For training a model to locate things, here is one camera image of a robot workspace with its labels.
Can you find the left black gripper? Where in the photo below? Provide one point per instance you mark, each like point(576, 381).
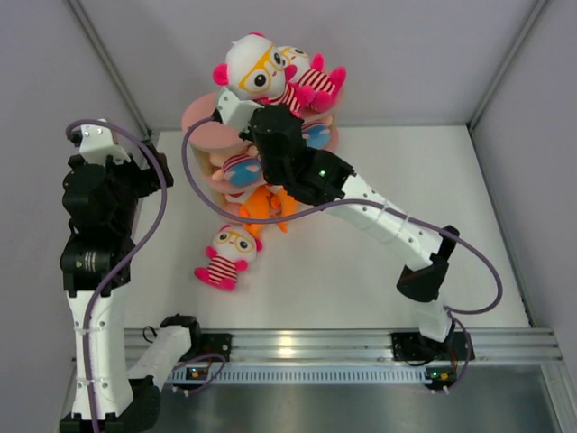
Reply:
point(111, 166)

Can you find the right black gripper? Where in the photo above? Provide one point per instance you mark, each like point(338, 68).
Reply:
point(285, 111)

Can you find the orange shark plush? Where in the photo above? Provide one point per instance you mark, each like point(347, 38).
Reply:
point(256, 206)
point(282, 204)

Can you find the boy doll plush large head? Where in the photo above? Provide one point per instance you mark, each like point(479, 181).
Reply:
point(240, 169)

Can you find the white glasses plush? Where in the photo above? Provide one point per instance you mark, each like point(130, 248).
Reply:
point(310, 72)

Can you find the white glasses plush face up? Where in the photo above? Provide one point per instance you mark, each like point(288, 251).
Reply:
point(231, 252)

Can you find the white plush face down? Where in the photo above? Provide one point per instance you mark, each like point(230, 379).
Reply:
point(253, 69)

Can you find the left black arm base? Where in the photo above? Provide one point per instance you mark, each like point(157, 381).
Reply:
point(201, 342)

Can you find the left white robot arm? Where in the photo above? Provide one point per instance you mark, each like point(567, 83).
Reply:
point(111, 397)

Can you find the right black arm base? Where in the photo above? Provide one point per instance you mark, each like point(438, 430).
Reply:
point(412, 348)

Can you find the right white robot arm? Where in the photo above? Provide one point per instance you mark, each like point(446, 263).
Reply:
point(424, 251)

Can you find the boy doll plush shelf right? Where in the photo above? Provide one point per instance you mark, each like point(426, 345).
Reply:
point(317, 135)

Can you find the pink three-tier shelf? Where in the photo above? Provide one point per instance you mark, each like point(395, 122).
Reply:
point(218, 138)

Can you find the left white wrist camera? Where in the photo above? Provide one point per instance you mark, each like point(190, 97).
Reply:
point(98, 145)

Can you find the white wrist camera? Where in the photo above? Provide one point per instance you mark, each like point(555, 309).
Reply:
point(234, 112)
point(98, 145)

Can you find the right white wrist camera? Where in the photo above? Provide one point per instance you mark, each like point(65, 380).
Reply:
point(234, 112)

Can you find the white slotted cable duct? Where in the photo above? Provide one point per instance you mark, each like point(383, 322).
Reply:
point(237, 374)

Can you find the aluminium front rail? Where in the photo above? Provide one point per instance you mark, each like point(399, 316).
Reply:
point(490, 346)

